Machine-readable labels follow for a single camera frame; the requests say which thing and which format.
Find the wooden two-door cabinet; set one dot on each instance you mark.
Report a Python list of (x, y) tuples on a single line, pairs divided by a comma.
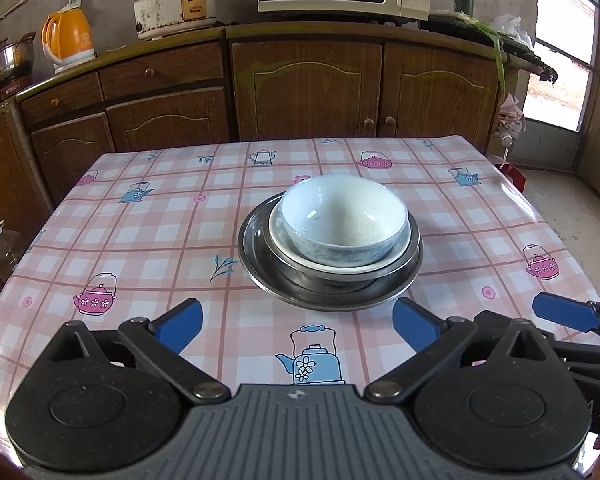
[(305, 90)]

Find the small clear hanging bottle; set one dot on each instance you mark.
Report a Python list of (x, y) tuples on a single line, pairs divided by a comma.
[(506, 139)]

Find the wooden corner cabinet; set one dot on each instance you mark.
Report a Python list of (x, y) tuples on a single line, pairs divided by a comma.
[(5, 170)]

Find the white rice cooker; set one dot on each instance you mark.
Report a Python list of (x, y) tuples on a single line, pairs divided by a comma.
[(165, 7)]

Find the black cooktop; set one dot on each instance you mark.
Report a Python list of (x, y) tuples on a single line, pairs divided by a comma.
[(522, 55)]

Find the pink checked tablecloth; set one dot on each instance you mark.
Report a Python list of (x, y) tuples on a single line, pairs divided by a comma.
[(130, 260)]

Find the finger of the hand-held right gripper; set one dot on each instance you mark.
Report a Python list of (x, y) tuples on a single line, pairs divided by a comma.
[(495, 317), (565, 310)]

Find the white ceramic bowl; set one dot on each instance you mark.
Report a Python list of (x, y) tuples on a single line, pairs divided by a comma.
[(280, 240)]

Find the red induction cooker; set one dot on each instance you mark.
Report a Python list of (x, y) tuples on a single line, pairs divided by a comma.
[(10, 90)]

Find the red bag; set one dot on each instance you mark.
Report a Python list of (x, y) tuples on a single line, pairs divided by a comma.
[(516, 177)]

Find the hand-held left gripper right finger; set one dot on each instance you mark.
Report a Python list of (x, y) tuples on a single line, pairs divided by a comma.
[(417, 322)]

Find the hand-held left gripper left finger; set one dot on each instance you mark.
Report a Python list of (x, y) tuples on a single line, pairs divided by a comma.
[(182, 325)]

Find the round steel plate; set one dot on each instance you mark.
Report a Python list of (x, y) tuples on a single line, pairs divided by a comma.
[(254, 255), (330, 307)]

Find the oil bottle with red cap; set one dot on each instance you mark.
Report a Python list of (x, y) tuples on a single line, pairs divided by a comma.
[(5, 255)]

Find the blue patterned white bowl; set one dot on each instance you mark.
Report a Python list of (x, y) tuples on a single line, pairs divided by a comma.
[(340, 210)]

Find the wooden drawer cabinet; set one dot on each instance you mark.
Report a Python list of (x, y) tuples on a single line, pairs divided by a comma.
[(165, 75)]

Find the orange electric kettle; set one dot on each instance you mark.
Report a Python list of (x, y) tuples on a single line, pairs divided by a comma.
[(72, 35)]

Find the glass door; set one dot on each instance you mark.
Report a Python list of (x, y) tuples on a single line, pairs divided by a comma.
[(550, 145)]

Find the clear plastic bag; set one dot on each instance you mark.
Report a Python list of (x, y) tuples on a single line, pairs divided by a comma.
[(512, 27)]

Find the steel cooking pot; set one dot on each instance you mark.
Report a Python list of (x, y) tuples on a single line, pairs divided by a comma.
[(10, 60)]

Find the pink cloth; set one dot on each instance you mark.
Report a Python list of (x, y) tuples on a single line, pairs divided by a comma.
[(510, 112)]

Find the green leek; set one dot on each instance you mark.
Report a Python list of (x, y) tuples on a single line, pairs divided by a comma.
[(500, 65)]

